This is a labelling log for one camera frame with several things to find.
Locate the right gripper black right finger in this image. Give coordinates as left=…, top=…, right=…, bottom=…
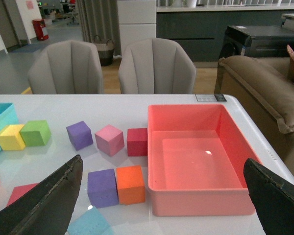
left=244, top=158, right=294, bottom=235

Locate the green foam cube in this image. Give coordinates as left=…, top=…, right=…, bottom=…
left=20, top=120, right=51, bottom=147

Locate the table label sticker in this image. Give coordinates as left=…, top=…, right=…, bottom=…
left=196, top=94, right=227, bottom=102

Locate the orange foam cube near tray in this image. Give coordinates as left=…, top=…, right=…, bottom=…
left=116, top=165, right=146, bottom=205

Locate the light blue foam cube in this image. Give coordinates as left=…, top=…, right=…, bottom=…
left=67, top=207, right=114, bottom=235

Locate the black appliance box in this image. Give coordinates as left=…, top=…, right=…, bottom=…
left=219, top=25, right=294, bottom=58

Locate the purple foam cube near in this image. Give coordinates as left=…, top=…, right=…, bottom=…
left=87, top=169, right=119, bottom=208

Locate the yellow foam cube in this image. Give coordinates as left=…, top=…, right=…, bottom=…
left=0, top=124, right=25, bottom=151

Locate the purple foam cube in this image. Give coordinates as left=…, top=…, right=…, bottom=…
left=66, top=121, right=94, bottom=151
left=87, top=169, right=119, bottom=208

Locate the grey armchair right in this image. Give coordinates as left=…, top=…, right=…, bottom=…
left=119, top=38, right=196, bottom=94

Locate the dark red foam cube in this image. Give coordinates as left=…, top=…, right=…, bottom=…
left=127, top=128, right=147, bottom=157

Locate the grey curtain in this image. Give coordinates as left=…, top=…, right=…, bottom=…
left=76, top=0, right=121, bottom=56

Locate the grey armchair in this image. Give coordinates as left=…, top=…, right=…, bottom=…
left=119, top=38, right=196, bottom=94
left=27, top=40, right=104, bottom=94

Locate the white pillar cabinet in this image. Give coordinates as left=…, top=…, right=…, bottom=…
left=117, top=0, right=156, bottom=54

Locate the dark grey counter cabinet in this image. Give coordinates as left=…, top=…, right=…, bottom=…
left=156, top=4, right=294, bottom=62

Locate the purple foam cube far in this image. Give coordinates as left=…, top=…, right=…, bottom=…
left=66, top=121, right=94, bottom=151

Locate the brown sofa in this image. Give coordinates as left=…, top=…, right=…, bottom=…
left=215, top=55, right=294, bottom=176

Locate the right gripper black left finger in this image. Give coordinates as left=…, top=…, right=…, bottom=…
left=0, top=155, right=83, bottom=235

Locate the woven basket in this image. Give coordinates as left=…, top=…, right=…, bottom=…
left=93, top=35, right=115, bottom=66

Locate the pink foam cube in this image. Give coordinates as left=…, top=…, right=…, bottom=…
left=95, top=125, right=124, bottom=157

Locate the red foam cube near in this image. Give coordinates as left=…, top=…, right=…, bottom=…
left=6, top=183, right=38, bottom=207

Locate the grey armchair left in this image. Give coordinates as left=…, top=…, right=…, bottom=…
left=27, top=40, right=104, bottom=94

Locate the white plant pot on counter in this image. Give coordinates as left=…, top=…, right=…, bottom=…
left=186, top=0, right=197, bottom=7

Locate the pink plastic tray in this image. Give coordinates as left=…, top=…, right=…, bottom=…
left=147, top=104, right=258, bottom=216

